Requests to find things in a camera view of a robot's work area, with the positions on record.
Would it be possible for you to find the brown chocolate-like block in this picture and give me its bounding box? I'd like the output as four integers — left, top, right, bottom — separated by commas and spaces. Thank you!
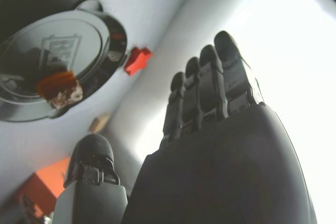
35, 70, 84, 109

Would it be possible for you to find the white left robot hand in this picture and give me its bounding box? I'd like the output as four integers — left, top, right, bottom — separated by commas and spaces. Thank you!
54, 30, 318, 224

